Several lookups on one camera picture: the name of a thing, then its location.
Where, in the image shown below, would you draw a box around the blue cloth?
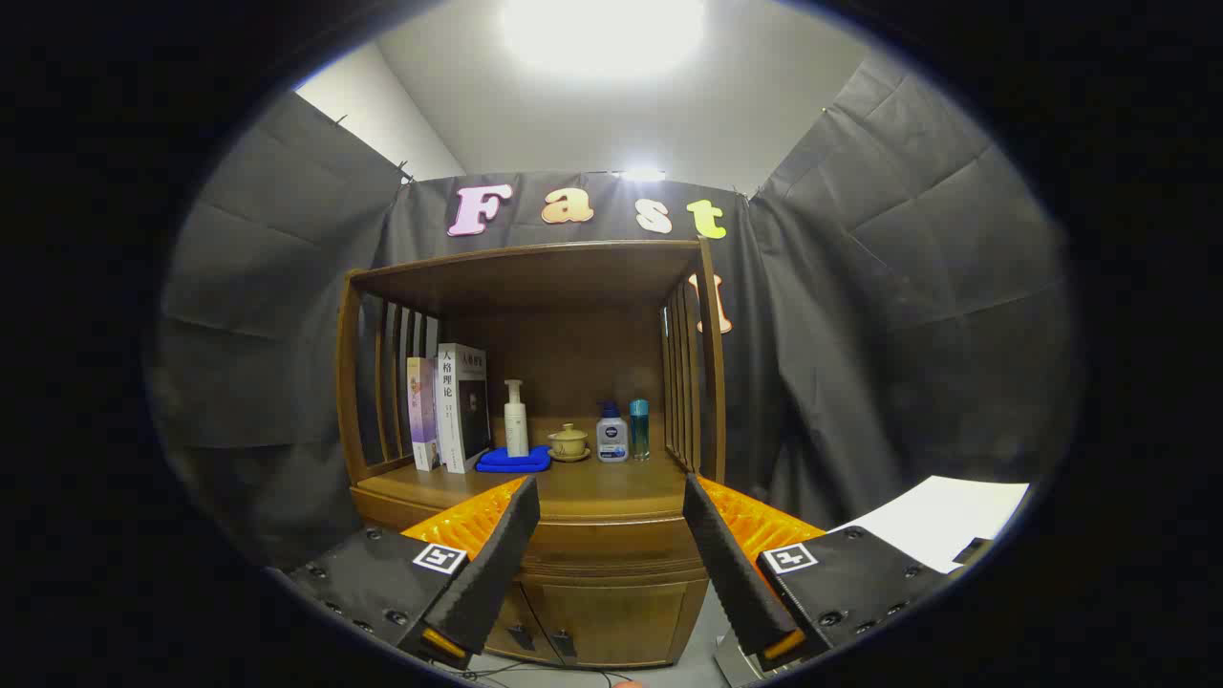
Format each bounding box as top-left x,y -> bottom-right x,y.
475,445 -> 553,474

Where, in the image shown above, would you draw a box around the white book with portrait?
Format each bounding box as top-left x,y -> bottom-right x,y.
435,343 -> 492,475

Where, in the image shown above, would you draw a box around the white side table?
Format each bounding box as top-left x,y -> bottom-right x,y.
826,475 -> 1033,574

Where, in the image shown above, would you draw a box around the wooden countertop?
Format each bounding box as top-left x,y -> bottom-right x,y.
355,416 -> 703,524

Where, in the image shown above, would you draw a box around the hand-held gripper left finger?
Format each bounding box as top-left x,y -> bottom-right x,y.
287,475 -> 542,670

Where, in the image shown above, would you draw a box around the black backdrop cloth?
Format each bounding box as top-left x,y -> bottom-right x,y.
143,48 -> 1085,574

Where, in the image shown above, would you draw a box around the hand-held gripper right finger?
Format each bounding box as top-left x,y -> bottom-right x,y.
682,472 -> 952,672

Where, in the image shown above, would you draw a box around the black floor cables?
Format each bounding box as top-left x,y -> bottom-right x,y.
457,661 -> 624,687

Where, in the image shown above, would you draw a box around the wooden cabinet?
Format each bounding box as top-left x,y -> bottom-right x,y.
334,239 -> 729,670

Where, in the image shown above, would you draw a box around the purple book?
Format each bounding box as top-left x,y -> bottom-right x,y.
406,356 -> 442,472

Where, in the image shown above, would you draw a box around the wooden drawer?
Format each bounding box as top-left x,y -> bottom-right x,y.
355,497 -> 713,586

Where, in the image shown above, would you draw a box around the wooden cabinet door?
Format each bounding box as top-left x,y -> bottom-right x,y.
535,577 -> 710,669
497,581 -> 567,665

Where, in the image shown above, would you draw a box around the yellow lidded teacup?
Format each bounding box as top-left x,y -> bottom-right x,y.
547,422 -> 592,463

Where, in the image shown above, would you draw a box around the white pump bottle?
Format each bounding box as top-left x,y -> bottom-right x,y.
504,379 -> 530,459

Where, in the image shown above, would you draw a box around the white lotion bottle blue cap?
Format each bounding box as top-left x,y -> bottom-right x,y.
596,400 -> 630,464

